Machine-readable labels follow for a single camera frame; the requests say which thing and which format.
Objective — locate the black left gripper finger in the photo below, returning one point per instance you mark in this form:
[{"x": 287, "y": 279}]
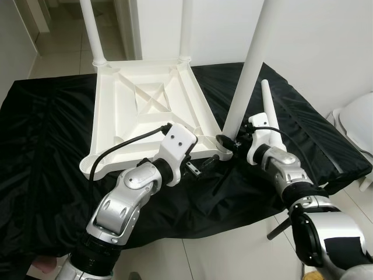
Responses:
[
  {"x": 213, "y": 166},
  {"x": 195, "y": 145}
]

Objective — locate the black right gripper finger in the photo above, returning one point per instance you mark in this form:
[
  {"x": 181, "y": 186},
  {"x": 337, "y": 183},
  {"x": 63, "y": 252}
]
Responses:
[{"x": 224, "y": 142}]

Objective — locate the white plastic table top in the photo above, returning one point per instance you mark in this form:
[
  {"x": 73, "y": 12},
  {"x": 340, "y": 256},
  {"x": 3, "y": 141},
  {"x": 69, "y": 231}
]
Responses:
[{"x": 128, "y": 105}]

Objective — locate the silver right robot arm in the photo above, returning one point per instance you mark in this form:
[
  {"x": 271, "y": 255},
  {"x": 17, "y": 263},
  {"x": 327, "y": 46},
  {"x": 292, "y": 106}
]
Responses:
[{"x": 291, "y": 175}]

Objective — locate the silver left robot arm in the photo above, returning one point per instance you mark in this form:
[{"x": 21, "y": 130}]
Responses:
[{"x": 116, "y": 204}]

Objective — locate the black tablecloth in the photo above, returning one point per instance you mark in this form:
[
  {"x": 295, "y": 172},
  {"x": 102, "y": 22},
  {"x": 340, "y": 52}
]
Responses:
[{"x": 326, "y": 140}]

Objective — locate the white round appliance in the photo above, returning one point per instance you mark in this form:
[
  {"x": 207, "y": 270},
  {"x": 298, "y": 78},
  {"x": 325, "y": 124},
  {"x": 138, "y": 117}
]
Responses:
[{"x": 356, "y": 122}]

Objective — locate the grey left robot foot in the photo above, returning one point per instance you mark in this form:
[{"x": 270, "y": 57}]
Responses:
[{"x": 132, "y": 276}]

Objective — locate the pink stool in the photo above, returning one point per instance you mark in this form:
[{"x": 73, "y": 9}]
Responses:
[{"x": 45, "y": 265}]

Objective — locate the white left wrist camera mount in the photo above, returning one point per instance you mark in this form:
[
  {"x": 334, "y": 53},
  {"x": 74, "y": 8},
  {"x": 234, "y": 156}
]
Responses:
[{"x": 178, "y": 143}]

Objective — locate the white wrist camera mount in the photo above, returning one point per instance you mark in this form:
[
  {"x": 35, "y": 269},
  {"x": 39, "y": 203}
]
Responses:
[
  {"x": 178, "y": 143},
  {"x": 262, "y": 123}
]

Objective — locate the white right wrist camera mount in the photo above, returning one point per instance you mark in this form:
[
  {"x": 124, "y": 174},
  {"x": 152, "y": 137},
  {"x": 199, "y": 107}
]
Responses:
[{"x": 262, "y": 123}]

